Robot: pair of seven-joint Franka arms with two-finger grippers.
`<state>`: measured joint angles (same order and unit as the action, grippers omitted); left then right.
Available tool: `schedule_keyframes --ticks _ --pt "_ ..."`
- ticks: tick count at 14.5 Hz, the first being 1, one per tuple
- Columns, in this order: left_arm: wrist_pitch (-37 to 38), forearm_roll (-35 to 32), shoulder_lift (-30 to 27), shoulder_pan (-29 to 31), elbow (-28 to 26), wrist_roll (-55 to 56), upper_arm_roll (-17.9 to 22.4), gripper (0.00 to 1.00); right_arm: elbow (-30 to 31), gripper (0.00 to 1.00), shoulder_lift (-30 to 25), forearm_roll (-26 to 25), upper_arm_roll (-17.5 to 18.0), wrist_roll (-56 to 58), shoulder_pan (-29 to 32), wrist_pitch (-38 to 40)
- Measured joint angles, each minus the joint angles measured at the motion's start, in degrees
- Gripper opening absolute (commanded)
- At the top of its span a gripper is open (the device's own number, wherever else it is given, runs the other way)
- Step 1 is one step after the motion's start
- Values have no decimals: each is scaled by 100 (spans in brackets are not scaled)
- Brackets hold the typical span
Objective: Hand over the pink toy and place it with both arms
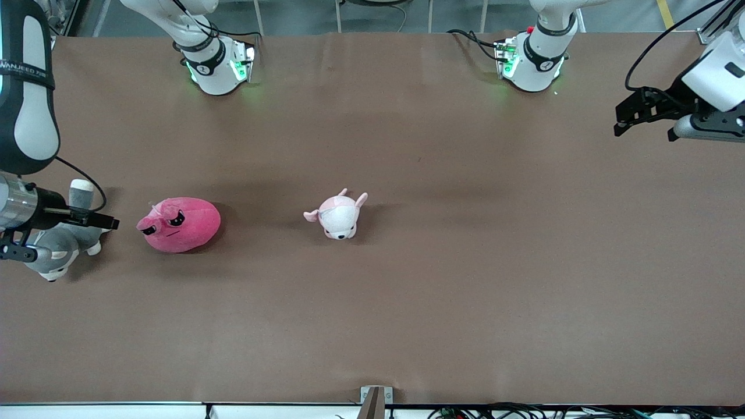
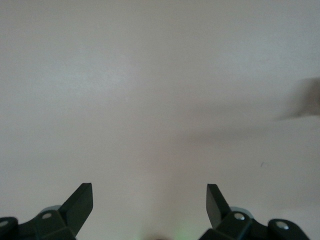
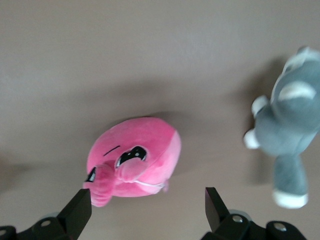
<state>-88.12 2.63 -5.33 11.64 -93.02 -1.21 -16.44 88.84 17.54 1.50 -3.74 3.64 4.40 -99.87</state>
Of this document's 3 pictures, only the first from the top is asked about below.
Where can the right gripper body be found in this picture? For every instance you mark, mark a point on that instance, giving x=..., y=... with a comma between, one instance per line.
x=46, y=216

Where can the pale pink plush pig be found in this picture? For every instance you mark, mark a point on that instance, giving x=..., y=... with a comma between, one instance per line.
x=339, y=216

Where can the grey white plush husky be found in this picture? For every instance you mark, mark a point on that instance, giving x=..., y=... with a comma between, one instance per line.
x=81, y=240

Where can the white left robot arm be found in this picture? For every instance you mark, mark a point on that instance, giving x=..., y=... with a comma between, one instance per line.
x=538, y=55

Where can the aluminium frame profile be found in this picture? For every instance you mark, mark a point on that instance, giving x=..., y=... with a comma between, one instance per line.
x=719, y=26

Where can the white metal stand leg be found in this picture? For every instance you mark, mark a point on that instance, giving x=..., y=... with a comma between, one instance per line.
x=339, y=16
x=485, y=16
x=258, y=17
x=430, y=16

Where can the metal table edge bracket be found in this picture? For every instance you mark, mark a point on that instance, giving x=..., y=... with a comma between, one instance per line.
x=376, y=401

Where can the hot pink round plush toy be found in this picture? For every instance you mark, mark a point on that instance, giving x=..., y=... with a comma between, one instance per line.
x=180, y=227

